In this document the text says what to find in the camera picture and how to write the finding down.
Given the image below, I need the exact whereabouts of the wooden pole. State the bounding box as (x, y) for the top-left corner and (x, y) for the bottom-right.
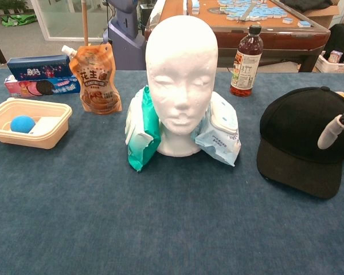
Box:
(82, 0), (90, 46)

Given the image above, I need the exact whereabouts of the orange peanut butter pouch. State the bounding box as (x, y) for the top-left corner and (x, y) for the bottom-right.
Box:
(61, 42), (123, 115)

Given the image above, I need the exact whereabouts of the pink and blue Oreo box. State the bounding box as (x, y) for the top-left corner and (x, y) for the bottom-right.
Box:
(3, 74), (81, 98)

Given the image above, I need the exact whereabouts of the white foam mannequin head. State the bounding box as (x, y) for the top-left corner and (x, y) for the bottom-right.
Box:
(145, 15), (220, 158)

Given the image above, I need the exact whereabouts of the mahjong tile pile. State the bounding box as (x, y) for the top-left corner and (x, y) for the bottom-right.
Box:
(189, 0), (283, 22)

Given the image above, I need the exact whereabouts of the white plastic basket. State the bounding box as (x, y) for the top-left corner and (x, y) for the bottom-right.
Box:
(315, 50), (344, 74)

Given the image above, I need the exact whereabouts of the green bag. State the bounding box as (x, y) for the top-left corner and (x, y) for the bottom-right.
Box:
(1, 13), (38, 28)

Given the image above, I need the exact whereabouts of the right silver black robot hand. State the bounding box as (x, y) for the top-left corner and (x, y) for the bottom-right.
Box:
(317, 112), (344, 150)

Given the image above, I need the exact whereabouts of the green wet wipes pack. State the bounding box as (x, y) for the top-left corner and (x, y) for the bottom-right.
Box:
(124, 87), (162, 172)

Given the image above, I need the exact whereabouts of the black baseball cap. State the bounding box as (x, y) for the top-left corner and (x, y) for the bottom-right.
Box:
(257, 86), (344, 200)

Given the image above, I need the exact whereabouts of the dark drink bottle black cap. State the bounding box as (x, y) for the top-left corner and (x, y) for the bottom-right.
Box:
(229, 25), (264, 97)

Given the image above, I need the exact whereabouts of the white card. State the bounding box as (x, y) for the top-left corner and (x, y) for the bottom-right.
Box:
(28, 116), (62, 135)

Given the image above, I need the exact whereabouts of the blue ball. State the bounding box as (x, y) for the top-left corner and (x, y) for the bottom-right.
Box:
(10, 115), (36, 133)

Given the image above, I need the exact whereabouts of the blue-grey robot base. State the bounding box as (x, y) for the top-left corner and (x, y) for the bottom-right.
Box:
(103, 0), (150, 71)

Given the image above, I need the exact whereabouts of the beige plastic food container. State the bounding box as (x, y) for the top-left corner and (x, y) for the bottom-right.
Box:
(0, 97), (73, 150)

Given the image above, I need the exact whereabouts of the light blue wet wipes pack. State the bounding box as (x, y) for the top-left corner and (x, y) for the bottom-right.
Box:
(193, 91), (242, 167)

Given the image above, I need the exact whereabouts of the black clothing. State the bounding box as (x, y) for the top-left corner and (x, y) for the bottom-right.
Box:
(280, 0), (333, 13)

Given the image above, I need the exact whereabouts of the blue table mat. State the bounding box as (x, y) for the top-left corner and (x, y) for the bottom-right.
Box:
(0, 68), (344, 275)

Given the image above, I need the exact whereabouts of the dark blue Oreo box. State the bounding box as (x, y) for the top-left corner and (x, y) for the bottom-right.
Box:
(6, 54), (74, 81)

